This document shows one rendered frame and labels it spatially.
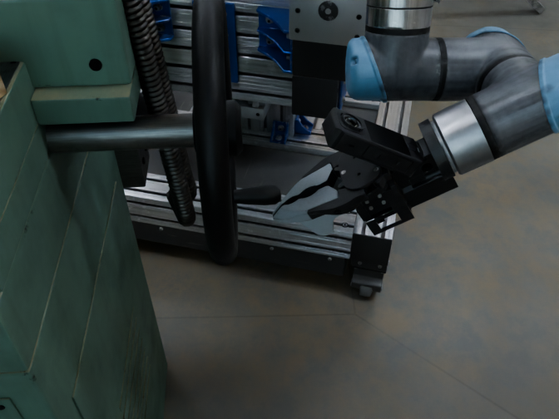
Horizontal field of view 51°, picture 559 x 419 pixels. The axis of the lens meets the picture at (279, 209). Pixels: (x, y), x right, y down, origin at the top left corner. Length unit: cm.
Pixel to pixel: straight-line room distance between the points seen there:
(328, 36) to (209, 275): 75
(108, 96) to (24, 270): 18
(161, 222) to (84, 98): 91
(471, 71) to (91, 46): 42
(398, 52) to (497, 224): 113
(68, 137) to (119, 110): 7
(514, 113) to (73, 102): 44
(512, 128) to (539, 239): 113
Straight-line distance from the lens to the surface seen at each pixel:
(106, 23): 57
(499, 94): 66
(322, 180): 69
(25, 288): 57
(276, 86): 127
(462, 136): 64
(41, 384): 62
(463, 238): 170
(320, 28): 104
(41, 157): 63
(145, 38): 62
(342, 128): 60
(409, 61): 70
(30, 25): 59
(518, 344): 151
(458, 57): 72
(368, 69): 69
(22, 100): 60
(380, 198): 68
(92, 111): 60
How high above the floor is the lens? 118
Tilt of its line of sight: 44 degrees down
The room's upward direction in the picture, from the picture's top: straight up
